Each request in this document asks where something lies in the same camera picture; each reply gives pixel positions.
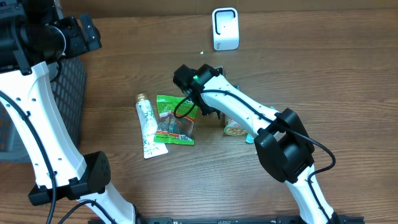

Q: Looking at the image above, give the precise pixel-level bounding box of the green snack bag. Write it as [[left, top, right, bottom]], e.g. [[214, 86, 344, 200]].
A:
[[154, 95, 198, 146]]

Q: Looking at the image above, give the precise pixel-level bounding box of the green instant noodle cup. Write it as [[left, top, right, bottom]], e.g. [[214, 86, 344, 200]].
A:
[[224, 115, 247, 136]]

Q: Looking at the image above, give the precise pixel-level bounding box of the white tube with gold cap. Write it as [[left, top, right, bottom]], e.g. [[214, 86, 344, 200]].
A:
[[136, 93, 169, 159]]

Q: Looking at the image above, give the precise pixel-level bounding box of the teal tissue pack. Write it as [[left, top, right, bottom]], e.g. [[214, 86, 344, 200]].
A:
[[245, 105, 276, 144]]

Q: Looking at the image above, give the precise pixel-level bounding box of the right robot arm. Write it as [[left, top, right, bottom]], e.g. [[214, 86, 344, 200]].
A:
[[173, 64, 339, 223]]

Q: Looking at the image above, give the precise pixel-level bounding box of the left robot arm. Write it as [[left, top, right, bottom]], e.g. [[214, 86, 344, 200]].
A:
[[1, 1, 144, 224]]

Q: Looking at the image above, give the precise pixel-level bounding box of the white barcode scanner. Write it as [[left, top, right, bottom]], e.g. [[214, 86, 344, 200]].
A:
[[211, 7, 239, 51]]

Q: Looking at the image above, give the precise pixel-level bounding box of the gray plastic shopping basket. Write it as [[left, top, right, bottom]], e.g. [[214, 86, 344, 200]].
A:
[[1, 57, 86, 163]]

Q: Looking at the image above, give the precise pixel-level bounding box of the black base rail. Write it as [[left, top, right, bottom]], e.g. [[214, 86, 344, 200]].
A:
[[88, 216, 366, 224]]

